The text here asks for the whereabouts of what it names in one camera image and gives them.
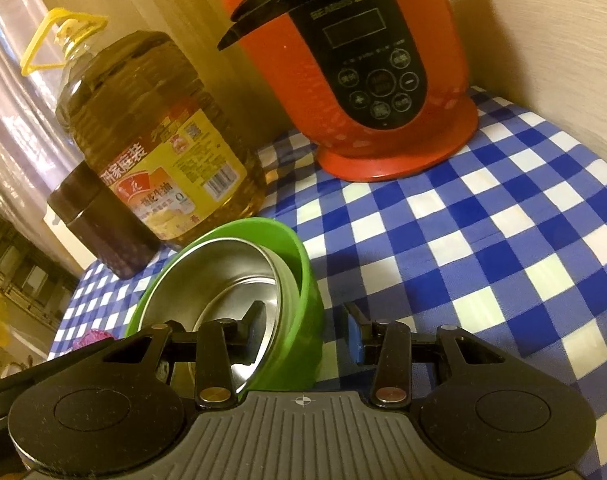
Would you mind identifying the cooking oil bottle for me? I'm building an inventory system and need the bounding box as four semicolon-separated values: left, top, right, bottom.
20;7;266;253

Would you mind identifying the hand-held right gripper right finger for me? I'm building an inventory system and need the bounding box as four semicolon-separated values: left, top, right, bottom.
343;302;504;408

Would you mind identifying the stainless steel bowl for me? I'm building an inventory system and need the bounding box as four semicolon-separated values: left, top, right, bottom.
142;240;304;398

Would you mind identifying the blue white checkered tablecloth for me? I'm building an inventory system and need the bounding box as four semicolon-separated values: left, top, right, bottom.
47;85;607;396

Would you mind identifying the dark brown canister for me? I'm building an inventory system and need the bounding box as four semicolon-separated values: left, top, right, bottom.
46;162;159;281

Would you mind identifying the red electric pressure cooker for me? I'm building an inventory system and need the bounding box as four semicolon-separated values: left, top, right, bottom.
217;0;479;183

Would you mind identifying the small purple glass dish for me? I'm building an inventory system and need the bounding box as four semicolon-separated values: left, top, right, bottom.
72;329;115;352

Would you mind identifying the white box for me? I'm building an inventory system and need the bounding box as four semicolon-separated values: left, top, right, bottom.
42;209;70;241

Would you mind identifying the green plastic bowl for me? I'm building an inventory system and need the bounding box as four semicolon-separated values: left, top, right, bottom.
124;217;327;393

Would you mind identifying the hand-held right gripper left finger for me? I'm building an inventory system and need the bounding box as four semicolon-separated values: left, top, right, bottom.
103;301;267;408

